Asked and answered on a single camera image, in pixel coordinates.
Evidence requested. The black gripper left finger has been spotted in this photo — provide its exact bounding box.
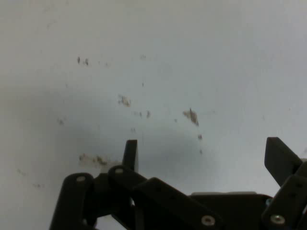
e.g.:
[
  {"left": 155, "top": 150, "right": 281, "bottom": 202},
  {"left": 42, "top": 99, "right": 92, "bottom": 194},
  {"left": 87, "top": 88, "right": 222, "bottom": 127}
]
[{"left": 49, "top": 139, "right": 224, "bottom": 230}]

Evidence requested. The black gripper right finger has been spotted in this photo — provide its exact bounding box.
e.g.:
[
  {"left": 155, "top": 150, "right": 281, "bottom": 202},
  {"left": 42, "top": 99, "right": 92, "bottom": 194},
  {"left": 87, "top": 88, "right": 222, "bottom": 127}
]
[{"left": 260, "top": 137, "right": 307, "bottom": 230}]

